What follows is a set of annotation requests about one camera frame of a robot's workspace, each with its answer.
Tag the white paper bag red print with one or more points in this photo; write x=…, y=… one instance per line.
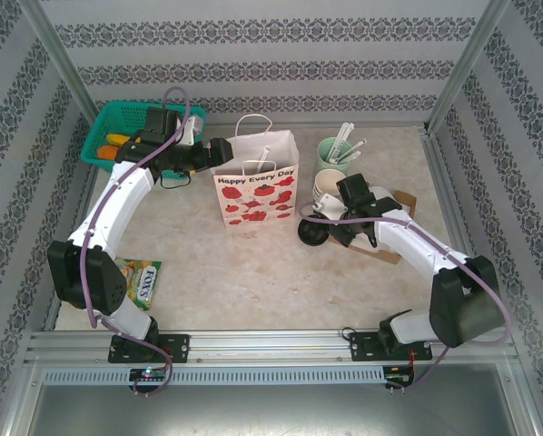
x=253, y=200

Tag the mint green holder cup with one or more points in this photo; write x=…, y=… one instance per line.
x=339, y=164

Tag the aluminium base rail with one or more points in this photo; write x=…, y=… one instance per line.
x=267, y=345

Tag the white wrapped straw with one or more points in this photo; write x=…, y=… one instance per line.
x=347, y=138
x=351, y=157
x=355, y=148
x=342, y=135

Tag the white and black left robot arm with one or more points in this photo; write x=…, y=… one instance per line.
x=112, y=200

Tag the green Fox's candy bag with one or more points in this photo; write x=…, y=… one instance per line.
x=144, y=284

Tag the orange carrot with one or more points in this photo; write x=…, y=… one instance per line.
x=107, y=152

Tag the aluminium frame post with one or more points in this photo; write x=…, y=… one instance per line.
x=469, y=54
x=58, y=54

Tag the teal plastic basket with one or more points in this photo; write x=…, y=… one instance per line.
x=117, y=113

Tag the stacked green paper cups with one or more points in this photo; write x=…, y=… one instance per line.
x=328, y=179

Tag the brown cardboard napkin box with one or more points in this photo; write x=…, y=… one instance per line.
x=407, y=202

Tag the small circuit board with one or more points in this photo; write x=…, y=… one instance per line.
x=396, y=377
x=146, y=374

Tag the left small circuit board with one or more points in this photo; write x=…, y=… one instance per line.
x=146, y=374

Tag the right small circuit board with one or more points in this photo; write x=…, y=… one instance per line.
x=396, y=377

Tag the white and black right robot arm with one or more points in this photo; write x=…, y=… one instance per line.
x=412, y=245

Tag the yellow banana bunch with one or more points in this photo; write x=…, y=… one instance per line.
x=116, y=138

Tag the black plastic cup lid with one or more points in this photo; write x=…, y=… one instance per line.
x=311, y=232

